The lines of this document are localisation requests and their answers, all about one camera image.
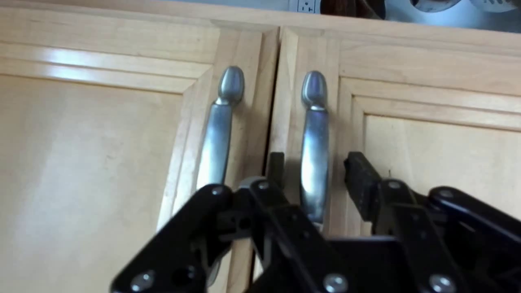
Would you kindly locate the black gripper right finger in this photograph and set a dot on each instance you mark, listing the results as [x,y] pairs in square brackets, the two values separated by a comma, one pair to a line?
[452,241]

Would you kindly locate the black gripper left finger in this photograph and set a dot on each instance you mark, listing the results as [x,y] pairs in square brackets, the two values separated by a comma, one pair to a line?
[182,256]

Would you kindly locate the right wooden cabinet door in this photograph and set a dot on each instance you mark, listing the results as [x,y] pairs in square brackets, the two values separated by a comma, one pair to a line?
[429,106]

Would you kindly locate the wooden cabinet door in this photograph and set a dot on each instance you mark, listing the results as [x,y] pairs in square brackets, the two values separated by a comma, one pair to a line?
[429,106]
[103,117]

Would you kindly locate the left wooden cabinet door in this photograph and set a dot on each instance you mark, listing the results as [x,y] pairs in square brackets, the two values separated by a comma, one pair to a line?
[103,117]

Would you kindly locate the right metal door handle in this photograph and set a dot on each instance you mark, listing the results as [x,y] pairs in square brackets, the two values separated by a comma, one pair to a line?
[315,147]

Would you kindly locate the metal door handle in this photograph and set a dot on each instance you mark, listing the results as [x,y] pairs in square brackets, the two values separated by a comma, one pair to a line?
[315,147]
[217,139]

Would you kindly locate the left metal door handle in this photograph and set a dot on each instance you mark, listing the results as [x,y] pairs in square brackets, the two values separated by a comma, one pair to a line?
[217,139]

